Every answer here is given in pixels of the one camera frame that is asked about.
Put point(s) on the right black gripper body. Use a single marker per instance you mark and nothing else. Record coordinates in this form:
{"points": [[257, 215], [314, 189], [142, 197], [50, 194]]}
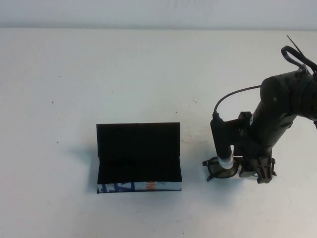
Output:
{"points": [[262, 138]]}

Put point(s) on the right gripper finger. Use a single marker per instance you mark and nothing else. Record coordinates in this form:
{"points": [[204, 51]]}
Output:
{"points": [[247, 173], [265, 172]]}

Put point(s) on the black framed glasses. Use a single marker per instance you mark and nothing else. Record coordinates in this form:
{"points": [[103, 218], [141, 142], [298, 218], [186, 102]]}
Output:
{"points": [[215, 171]]}

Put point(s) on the black printed glasses case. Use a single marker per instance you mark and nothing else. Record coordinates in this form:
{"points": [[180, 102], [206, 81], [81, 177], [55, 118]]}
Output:
{"points": [[138, 151]]}

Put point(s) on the right gray black robot arm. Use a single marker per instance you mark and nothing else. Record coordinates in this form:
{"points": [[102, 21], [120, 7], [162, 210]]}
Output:
{"points": [[280, 89]]}

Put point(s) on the long black zip tie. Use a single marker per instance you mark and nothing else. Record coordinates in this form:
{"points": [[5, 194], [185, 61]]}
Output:
{"points": [[296, 47]]}

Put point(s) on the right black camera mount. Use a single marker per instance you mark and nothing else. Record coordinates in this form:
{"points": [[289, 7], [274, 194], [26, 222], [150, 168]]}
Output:
{"points": [[237, 124]]}

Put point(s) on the right black silver wrist camera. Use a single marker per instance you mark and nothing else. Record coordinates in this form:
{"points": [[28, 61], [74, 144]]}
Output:
{"points": [[220, 138]]}

